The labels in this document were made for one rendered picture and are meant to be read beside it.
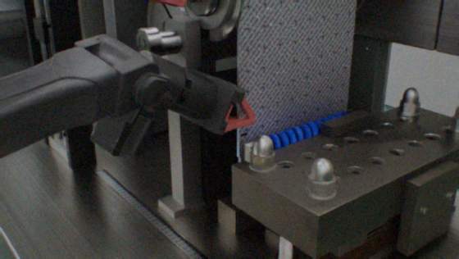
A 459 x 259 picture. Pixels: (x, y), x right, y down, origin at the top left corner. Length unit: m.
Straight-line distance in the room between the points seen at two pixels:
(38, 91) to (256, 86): 0.35
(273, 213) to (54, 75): 0.31
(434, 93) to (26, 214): 3.13
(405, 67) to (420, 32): 2.89
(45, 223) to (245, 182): 0.34
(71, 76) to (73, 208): 0.42
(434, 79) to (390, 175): 2.99
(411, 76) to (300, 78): 3.00
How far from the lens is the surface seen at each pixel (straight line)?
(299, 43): 0.75
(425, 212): 0.72
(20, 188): 0.95
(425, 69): 3.67
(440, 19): 0.85
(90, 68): 0.49
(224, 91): 0.63
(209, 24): 0.70
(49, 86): 0.46
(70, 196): 0.90
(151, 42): 0.69
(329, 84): 0.82
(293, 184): 0.62
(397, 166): 0.70
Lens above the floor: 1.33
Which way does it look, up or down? 22 degrees down
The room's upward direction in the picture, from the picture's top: straight up
